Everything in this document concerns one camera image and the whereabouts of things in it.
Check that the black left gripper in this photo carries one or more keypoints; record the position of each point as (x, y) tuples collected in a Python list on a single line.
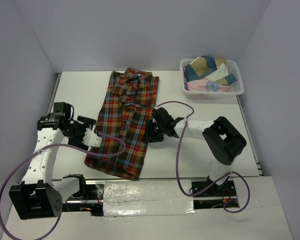
[(78, 142)]

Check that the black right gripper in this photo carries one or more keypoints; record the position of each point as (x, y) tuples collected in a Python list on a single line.
[(150, 124)]

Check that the red plaid long sleeve shirt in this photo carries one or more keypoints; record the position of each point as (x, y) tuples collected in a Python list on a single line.
[(128, 105)]

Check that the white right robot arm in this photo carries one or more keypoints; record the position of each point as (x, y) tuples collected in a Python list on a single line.
[(225, 142)]

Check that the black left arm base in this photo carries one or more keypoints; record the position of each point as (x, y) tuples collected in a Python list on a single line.
[(90, 200)]

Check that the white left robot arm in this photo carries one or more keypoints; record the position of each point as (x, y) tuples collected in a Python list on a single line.
[(36, 196)]

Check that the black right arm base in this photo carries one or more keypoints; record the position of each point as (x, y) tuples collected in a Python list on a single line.
[(215, 199)]

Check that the pink folded shirt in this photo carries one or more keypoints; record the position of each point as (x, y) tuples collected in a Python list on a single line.
[(204, 85)]

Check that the white foil covered board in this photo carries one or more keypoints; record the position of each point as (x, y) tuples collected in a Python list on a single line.
[(145, 198)]

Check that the blue tan patchwork shirt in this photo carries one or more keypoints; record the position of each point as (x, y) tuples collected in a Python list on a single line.
[(213, 69)]

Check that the white plastic laundry basket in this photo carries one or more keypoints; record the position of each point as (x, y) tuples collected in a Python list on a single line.
[(235, 89)]

